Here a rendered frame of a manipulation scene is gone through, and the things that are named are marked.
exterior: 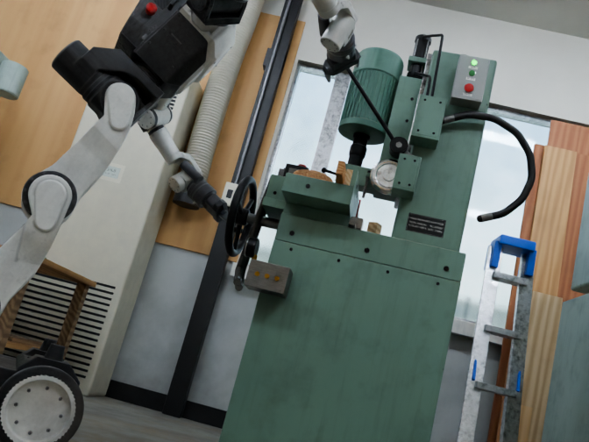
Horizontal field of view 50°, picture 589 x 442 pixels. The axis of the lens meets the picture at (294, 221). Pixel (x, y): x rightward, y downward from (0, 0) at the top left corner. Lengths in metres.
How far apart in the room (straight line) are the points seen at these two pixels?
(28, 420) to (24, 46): 3.04
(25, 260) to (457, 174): 1.33
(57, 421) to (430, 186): 1.30
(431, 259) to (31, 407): 1.15
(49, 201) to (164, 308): 1.84
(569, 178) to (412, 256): 1.97
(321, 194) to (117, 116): 0.63
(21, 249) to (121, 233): 1.59
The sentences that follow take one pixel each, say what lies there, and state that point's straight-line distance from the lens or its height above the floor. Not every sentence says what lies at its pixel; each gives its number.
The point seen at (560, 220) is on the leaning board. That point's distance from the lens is 3.69.
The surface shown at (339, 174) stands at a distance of 1.84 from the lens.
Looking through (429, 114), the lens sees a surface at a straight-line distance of 2.13.
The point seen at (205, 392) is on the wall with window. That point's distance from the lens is 3.51.
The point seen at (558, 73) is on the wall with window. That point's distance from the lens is 4.19.
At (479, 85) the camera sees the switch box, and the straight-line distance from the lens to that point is 2.23.
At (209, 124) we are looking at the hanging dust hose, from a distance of 3.62.
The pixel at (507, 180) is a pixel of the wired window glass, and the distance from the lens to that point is 3.90.
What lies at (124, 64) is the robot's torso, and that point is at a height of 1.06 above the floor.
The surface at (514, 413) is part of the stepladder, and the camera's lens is 2.84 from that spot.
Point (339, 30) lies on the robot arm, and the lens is 1.91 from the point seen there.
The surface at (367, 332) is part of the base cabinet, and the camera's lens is 1.90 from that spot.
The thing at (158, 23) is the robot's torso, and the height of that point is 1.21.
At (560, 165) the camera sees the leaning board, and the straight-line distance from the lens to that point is 3.81.
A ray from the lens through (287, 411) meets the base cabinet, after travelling 1.90.
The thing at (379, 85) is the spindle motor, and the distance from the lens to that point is 2.30.
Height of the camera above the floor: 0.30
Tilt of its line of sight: 14 degrees up
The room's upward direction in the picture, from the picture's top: 15 degrees clockwise
